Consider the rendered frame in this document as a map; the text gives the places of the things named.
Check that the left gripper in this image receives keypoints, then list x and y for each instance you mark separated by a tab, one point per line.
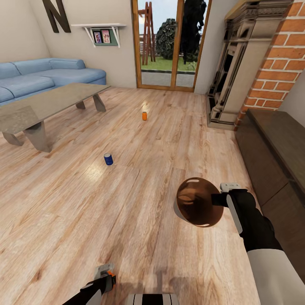
107	283

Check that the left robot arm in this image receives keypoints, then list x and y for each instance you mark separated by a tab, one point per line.
91	294

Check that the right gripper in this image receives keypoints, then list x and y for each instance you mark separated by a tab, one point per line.
218	199

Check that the trash can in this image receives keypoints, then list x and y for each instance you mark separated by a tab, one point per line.
193	203

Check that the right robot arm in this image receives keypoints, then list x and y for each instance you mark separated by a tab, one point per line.
276	280

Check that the sofa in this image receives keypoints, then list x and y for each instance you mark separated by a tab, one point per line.
22	79

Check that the coffee table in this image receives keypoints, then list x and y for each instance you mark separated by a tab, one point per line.
28	114

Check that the door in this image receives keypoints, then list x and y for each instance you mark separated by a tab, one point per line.
169	37

